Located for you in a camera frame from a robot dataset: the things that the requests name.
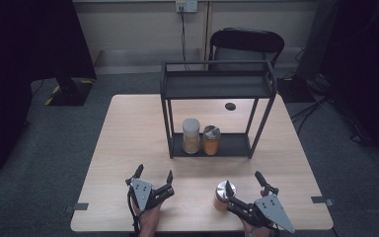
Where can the grey tape strip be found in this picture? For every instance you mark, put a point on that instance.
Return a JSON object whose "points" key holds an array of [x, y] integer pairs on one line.
{"points": [[322, 200], [77, 207]]}

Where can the silver lid spice jar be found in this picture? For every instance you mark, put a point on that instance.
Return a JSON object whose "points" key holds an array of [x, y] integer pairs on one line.
{"points": [[211, 141], [220, 194]]}

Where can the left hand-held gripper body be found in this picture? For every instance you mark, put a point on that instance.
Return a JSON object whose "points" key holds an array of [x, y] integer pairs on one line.
{"points": [[142, 193]]}

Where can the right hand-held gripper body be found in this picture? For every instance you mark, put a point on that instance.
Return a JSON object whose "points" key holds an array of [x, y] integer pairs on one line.
{"points": [[271, 209]]}

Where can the dark curtain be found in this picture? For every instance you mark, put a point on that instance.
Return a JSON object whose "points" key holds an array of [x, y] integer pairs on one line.
{"points": [[368, 65]]}

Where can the black curtain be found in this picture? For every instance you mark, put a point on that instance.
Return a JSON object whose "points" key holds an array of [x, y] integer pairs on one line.
{"points": [[23, 65]]}

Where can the grey curtain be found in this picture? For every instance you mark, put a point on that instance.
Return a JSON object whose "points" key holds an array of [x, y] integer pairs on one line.
{"points": [[316, 39]]}

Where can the person's right hand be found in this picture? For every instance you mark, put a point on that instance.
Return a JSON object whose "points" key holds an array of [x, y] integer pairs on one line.
{"points": [[258, 232]]}

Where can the white wall socket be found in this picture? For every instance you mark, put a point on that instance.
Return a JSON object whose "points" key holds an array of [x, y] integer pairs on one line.
{"points": [[186, 6]]}

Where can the black folding chair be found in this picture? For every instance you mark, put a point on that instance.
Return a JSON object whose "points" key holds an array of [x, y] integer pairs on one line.
{"points": [[246, 41]]}

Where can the black metal shelf rack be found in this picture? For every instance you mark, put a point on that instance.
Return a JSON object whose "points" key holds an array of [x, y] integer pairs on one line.
{"points": [[217, 86]]}

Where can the white lid spice jar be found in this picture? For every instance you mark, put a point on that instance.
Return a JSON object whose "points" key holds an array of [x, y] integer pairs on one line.
{"points": [[191, 131]]}

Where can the person's left hand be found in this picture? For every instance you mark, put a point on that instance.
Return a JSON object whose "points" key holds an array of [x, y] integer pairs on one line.
{"points": [[148, 221]]}

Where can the black stand base yellow tape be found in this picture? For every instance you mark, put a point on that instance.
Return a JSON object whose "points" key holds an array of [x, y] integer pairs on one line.
{"points": [[70, 94]]}

